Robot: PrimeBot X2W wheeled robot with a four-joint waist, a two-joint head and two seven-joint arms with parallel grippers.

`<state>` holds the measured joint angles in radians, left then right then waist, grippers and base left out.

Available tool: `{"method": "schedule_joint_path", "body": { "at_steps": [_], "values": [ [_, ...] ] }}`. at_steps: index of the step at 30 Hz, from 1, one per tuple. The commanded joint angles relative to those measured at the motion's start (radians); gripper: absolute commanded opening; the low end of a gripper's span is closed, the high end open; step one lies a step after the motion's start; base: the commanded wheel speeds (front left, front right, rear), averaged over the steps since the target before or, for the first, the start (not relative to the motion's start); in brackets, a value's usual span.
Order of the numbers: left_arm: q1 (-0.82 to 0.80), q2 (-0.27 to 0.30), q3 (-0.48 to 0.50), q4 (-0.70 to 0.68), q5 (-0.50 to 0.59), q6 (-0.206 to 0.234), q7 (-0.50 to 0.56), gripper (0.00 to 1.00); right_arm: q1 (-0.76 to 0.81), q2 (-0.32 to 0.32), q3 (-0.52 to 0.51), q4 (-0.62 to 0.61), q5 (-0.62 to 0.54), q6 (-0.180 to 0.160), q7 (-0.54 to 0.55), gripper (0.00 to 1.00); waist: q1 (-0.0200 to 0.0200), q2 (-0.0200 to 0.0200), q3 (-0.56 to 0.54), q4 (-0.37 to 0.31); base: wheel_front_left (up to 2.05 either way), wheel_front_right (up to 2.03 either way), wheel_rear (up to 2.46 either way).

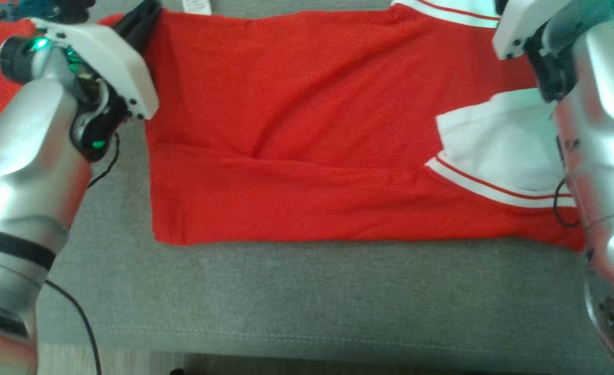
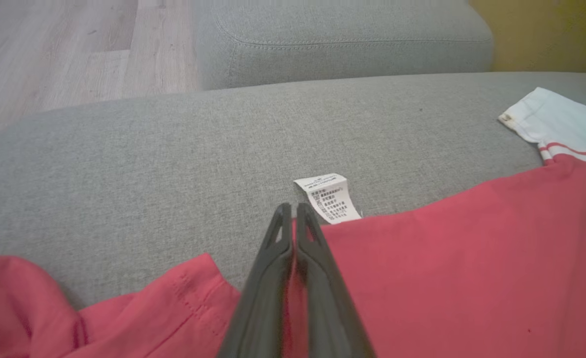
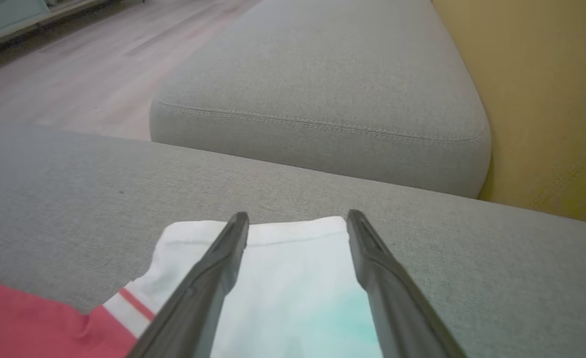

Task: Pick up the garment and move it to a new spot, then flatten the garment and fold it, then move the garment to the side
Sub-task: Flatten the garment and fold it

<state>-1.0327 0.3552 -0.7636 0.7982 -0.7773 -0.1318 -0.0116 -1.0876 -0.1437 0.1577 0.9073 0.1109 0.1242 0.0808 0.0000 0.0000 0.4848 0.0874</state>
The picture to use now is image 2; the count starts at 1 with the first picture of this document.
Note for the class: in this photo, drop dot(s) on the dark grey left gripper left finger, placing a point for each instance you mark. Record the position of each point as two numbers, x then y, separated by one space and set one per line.
263 298

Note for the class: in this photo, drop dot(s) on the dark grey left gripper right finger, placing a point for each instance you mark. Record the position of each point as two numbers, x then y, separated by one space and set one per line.
323 298

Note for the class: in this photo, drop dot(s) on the red white striped jersey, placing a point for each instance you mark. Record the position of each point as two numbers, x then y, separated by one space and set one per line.
472 273

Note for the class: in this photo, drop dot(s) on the red shorts with white band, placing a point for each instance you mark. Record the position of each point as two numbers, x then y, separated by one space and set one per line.
24 308

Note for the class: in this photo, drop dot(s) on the grey fabric sofa seat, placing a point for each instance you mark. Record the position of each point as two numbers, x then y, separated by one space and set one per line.
173 174

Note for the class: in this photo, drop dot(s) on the grey sofa back cushion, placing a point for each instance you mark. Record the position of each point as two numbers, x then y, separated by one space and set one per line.
342 44

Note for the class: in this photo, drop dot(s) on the yellow cushion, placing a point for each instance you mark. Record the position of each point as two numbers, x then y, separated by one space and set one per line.
551 35

